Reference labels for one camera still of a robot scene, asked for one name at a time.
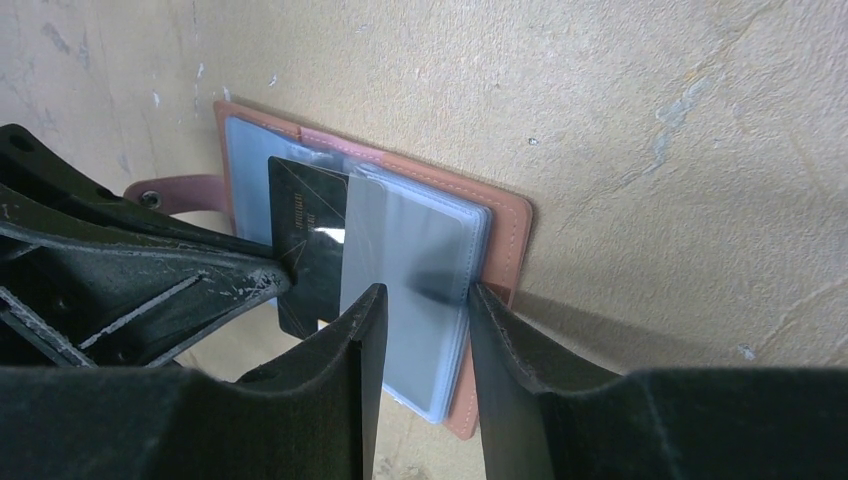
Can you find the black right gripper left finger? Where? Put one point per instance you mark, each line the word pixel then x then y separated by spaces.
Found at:
pixel 310 413

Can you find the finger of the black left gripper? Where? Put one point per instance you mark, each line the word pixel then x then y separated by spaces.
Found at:
pixel 112 298
pixel 30 168

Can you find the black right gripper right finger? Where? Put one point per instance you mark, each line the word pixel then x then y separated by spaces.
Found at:
pixel 547 413

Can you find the pink leather card holder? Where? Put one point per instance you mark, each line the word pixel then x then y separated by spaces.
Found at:
pixel 425 233

